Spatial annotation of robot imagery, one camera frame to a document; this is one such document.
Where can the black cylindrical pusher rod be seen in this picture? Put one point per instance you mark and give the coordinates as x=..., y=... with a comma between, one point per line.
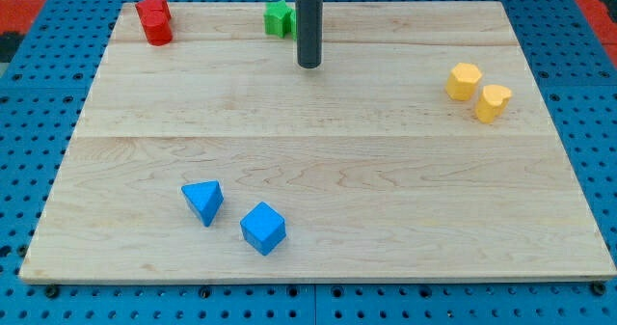
x=309, y=22

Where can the green star block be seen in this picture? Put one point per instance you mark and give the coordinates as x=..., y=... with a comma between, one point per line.
x=279, y=19

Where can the red star block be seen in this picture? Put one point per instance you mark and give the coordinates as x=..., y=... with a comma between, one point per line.
x=144, y=7

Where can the red cylinder block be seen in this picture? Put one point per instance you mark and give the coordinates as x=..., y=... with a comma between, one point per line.
x=156, y=28

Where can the yellow hexagon block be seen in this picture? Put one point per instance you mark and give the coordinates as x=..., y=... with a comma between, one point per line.
x=463, y=81

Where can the light wooden board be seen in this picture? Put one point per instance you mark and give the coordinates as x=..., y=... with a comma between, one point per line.
x=380, y=176

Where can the yellow heart block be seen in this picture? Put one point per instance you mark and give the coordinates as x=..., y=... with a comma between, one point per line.
x=492, y=102

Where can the blue triangle block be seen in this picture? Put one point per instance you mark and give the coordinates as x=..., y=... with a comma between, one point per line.
x=204, y=199

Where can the blue cube block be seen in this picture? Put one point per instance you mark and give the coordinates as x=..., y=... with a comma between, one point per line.
x=263, y=228

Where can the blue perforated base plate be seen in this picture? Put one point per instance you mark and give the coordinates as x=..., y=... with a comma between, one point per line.
x=45, y=86

